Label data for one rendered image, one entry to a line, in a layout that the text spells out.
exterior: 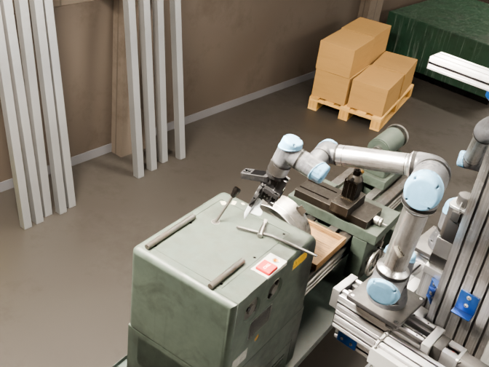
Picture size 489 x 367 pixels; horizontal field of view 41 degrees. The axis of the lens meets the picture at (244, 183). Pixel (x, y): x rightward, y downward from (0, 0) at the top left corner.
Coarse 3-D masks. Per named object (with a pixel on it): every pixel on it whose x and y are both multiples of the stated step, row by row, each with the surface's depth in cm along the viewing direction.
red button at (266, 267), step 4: (264, 260) 241; (260, 264) 238; (264, 264) 239; (268, 264) 239; (272, 264) 239; (256, 268) 237; (260, 268) 237; (264, 268) 237; (268, 268) 237; (272, 268) 237; (276, 268) 238; (264, 272) 236; (268, 272) 235; (272, 272) 237
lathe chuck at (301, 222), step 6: (282, 198) 284; (288, 198) 285; (276, 204) 280; (282, 204) 281; (288, 204) 282; (294, 204) 283; (288, 210) 279; (294, 210) 280; (294, 216) 278; (300, 216) 281; (300, 222) 279; (306, 222) 283; (300, 228) 278; (306, 228) 282
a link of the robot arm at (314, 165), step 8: (304, 152) 221; (312, 152) 225; (320, 152) 225; (296, 160) 220; (304, 160) 220; (312, 160) 220; (320, 160) 221; (328, 160) 226; (296, 168) 222; (304, 168) 220; (312, 168) 219; (320, 168) 219; (328, 168) 220; (312, 176) 220; (320, 176) 219
